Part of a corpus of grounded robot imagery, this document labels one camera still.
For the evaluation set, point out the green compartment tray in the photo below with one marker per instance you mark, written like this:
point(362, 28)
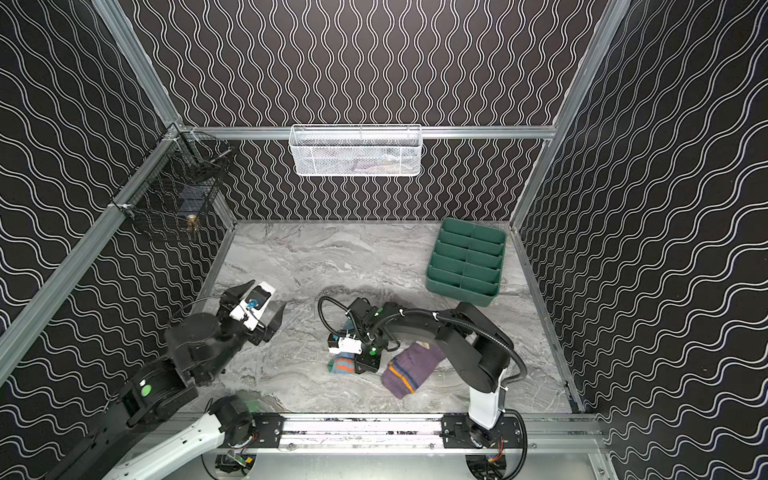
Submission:
point(466, 262)

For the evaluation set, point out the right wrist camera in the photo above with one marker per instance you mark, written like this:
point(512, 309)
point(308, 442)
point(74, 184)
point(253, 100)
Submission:
point(344, 345)

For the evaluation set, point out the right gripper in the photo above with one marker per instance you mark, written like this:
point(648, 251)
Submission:
point(355, 354)

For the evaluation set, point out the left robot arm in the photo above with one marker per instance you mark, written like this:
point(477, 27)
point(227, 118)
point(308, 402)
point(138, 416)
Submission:
point(198, 350)

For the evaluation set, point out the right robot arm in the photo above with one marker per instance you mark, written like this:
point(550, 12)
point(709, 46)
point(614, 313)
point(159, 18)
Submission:
point(481, 354)

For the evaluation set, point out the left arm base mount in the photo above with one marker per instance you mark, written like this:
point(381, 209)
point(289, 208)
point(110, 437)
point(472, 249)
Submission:
point(262, 430)

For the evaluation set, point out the blue orange striped sock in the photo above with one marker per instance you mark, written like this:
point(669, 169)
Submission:
point(344, 363)

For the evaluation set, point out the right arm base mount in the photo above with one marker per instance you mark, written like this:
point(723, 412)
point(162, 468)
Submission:
point(483, 432)

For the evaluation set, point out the aluminium front rail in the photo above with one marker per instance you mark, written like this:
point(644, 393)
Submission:
point(420, 434)

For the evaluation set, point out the small brass object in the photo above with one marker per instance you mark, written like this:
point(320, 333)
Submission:
point(193, 224)

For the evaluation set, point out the purple striped sock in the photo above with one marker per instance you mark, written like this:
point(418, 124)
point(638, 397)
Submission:
point(406, 372)

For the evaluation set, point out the white wire basket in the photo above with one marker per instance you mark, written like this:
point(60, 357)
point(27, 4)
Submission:
point(360, 150)

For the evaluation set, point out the black wire basket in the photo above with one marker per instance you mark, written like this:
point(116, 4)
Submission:
point(186, 181)

